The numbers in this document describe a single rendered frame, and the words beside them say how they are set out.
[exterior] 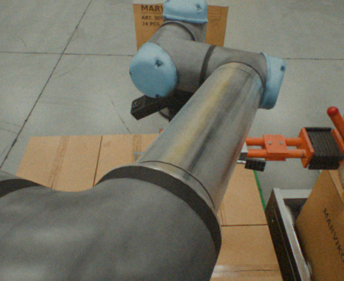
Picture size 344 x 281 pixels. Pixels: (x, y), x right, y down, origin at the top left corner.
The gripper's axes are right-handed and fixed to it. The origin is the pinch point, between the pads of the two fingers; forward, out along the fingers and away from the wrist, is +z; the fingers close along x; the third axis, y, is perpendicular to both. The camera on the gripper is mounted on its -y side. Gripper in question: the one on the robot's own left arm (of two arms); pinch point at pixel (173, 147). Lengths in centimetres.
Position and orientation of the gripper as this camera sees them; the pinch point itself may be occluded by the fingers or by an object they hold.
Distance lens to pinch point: 78.3
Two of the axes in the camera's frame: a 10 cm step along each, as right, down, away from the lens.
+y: 10.0, 0.2, -0.2
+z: 0.0, 6.9, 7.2
